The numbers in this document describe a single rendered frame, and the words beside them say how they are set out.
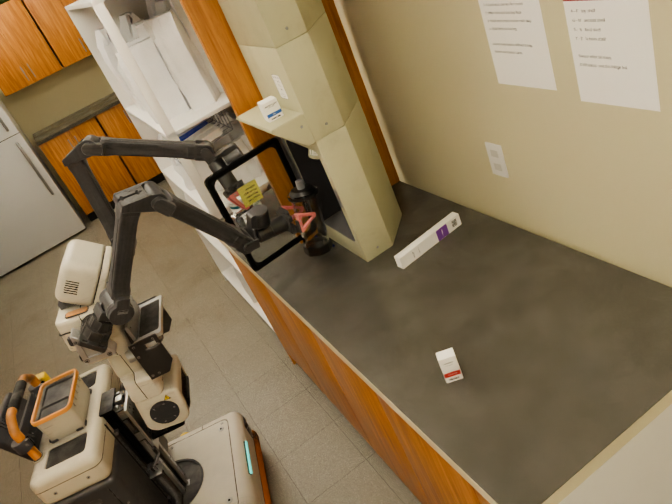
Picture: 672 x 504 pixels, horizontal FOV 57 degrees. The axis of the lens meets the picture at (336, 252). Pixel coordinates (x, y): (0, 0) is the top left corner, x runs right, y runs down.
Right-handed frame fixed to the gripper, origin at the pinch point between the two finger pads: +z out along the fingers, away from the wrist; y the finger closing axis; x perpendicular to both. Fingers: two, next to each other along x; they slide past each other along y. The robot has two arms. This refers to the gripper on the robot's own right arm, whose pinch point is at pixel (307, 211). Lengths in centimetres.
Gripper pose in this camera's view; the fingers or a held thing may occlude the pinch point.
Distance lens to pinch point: 212.3
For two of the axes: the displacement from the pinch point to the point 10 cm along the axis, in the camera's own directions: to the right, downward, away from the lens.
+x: 2.5, 8.6, 4.5
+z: 8.3, -4.2, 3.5
